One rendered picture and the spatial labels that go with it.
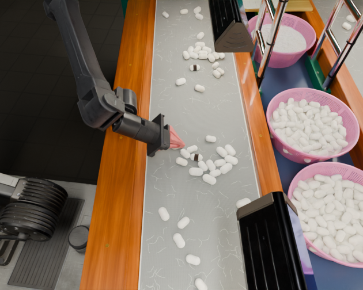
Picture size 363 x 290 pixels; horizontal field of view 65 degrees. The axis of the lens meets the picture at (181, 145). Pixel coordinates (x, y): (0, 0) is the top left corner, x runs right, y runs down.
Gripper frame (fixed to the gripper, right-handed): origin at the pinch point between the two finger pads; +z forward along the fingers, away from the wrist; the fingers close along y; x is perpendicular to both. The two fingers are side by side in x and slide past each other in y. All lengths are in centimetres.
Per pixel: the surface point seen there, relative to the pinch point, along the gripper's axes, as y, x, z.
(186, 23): 63, 1, 8
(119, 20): 185, 94, 19
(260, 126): 6.2, -13.6, 19.4
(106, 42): 154, 98, 12
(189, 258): -29.5, 0.4, 0.5
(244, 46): 5.7, -29.8, -7.1
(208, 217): -19.8, -1.2, 6.2
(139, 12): 68, 12, -8
